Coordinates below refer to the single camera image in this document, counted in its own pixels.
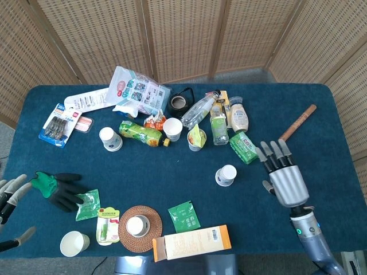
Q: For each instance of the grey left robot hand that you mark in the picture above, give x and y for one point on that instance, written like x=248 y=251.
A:
x=11 y=192

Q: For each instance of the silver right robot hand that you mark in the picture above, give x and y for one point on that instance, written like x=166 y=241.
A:
x=289 y=186

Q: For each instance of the plain white paper cup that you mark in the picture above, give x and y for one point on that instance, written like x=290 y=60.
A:
x=226 y=175

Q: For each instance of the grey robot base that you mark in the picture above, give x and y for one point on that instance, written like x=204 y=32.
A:
x=137 y=266

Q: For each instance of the empty white paper cup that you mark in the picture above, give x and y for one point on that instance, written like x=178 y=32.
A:
x=71 y=243

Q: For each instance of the paper cup holding snack packet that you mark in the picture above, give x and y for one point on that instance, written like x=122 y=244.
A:
x=195 y=146

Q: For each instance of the floral fern paper cup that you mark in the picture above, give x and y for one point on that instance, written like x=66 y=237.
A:
x=136 y=226

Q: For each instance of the white paper cup blue logo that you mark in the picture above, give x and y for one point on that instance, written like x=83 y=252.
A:
x=173 y=127

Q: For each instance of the green black work glove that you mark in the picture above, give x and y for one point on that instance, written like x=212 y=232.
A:
x=63 y=192

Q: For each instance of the green wet wipes pack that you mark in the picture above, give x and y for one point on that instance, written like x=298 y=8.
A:
x=243 y=146

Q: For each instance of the wooden rolling pin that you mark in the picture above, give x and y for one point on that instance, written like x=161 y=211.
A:
x=299 y=120

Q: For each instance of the translucent green sachet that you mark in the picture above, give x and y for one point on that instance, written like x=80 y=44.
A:
x=89 y=207

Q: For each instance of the blue carded clips package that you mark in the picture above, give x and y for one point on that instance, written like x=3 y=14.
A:
x=57 y=126

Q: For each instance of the cream mayonnaise squeeze bottle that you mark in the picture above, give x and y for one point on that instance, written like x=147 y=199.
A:
x=239 y=117

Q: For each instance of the clear bottle with green label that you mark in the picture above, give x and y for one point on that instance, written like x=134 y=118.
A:
x=219 y=126

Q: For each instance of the yellow carded razor package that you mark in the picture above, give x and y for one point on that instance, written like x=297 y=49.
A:
x=228 y=110

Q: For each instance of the pink item blister package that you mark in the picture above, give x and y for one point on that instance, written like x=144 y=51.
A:
x=84 y=123

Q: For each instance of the green lip balm blister pack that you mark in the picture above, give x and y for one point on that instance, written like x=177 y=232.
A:
x=107 y=226

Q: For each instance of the yellow green snack packet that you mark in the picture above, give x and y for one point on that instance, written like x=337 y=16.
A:
x=198 y=134

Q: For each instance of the green tea sachet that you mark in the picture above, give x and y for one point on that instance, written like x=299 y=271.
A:
x=183 y=217

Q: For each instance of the stacked floral paper cups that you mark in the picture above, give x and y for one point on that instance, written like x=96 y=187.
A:
x=110 y=140

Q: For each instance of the cream orange carton box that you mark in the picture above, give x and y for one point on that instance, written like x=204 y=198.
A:
x=192 y=242

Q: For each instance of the blue table cloth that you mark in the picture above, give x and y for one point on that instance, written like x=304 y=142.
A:
x=172 y=177

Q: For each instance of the long white printed package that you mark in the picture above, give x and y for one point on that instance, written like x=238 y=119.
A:
x=86 y=100

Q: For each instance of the clear plastic water bottle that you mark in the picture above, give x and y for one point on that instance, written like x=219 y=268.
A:
x=196 y=111

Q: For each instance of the round woven rattan coaster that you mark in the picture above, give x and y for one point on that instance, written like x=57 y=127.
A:
x=126 y=236

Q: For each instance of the green tea drink bottle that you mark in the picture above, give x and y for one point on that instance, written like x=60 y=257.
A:
x=137 y=133

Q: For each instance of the white tissue pack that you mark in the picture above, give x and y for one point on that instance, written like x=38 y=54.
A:
x=124 y=109

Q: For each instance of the orange white snack packet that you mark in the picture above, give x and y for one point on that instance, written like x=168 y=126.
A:
x=153 y=123

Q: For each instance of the large clear printed plastic bag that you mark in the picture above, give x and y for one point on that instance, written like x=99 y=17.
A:
x=134 y=88

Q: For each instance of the woven rattan folding screen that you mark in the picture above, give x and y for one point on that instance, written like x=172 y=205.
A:
x=183 y=34

